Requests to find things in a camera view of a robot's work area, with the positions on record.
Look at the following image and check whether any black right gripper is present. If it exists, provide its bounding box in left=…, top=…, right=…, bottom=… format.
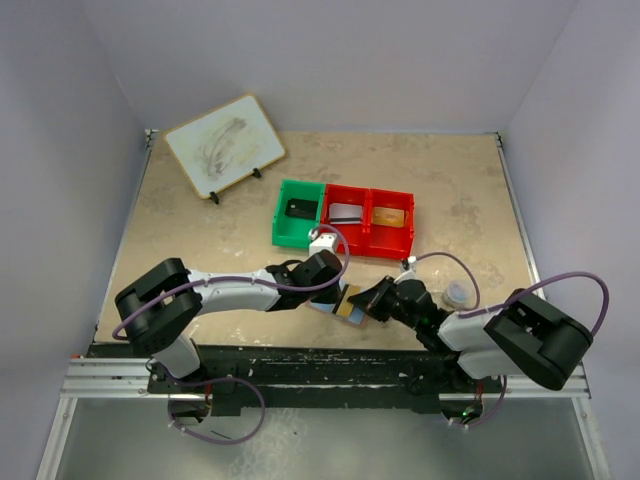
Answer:
left=348, top=275, right=420, bottom=331

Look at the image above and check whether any gold card magnetic stripe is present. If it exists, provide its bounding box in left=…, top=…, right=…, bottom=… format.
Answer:
left=332, top=284, right=362, bottom=320

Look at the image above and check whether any brown leather card holder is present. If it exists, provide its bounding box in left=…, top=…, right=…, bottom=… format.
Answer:
left=306, top=284, right=369, bottom=328

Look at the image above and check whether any white VIP card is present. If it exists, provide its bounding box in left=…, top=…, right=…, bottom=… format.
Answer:
left=328, top=202, right=363, bottom=225

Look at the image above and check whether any black card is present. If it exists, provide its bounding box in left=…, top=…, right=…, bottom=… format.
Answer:
left=285, top=198, right=319, bottom=220

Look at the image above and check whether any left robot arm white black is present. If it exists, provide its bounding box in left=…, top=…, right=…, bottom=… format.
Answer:
left=112, top=250, right=346, bottom=392

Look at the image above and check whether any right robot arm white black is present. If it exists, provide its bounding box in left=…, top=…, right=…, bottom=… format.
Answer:
left=348, top=275, right=594, bottom=391

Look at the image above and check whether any gold card in bin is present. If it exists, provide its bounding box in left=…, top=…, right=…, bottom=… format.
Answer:
left=371, top=206, right=406, bottom=228

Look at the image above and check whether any small clear plastic cup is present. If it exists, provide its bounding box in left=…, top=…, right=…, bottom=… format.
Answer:
left=442, top=280, right=472, bottom=309

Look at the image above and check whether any red bin middle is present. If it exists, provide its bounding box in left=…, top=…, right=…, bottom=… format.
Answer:
left=321, top=184, right=371, bottom=256

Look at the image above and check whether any red bin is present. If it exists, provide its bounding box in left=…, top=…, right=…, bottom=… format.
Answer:
left=321, top=184, right=371, bottom=256
left=364, top=189, right=415, bottom=260

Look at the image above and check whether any red bin right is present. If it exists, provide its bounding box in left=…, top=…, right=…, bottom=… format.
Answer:
left=364, top=189, right=415, bottom=260

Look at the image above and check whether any green plastic bin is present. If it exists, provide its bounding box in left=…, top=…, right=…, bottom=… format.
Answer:
left=272, top=179, right=325, bottom=249

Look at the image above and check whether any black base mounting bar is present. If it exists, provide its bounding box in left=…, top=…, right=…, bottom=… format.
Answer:
left=87, top=344, right=503, bottom=418

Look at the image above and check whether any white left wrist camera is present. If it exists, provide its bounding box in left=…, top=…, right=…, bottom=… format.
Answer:
left=308, top=227, right=339, bottom=256

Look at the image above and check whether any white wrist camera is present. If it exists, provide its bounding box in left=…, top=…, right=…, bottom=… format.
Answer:
left=308, top=227, right=339, bottom=256
left=395, top=256, right=418, bottom=284

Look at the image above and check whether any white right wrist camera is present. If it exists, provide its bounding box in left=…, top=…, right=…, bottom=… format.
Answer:
left=395, top=256, right=418, bottom=284

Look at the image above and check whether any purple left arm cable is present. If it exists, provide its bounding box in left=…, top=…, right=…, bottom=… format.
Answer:
left=112, top=225, right=350, bottom=342

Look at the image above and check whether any aluminium corner rail right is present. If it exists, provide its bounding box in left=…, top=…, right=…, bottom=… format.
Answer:
left=493, top=132, right=541, bottom=283

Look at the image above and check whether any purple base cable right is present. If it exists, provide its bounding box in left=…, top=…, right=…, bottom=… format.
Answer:
left=447, top=374, right=507, bottom=431

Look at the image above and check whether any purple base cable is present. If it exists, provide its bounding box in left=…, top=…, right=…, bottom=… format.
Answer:
left=447, top=374, right=507, bottom=431
left=167, top=375, right=266, bottom=444

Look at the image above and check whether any white board wooden frame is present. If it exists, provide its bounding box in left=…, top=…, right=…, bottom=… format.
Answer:
left=164, top=94, right=286, bottom=200

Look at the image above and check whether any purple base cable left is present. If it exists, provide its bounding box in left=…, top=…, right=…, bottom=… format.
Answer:
left=167, top=375, right=266, bottom=444

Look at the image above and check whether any aluminium front frame rail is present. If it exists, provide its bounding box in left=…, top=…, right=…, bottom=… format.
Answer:
left=60, top=358, right=591, bottom=400

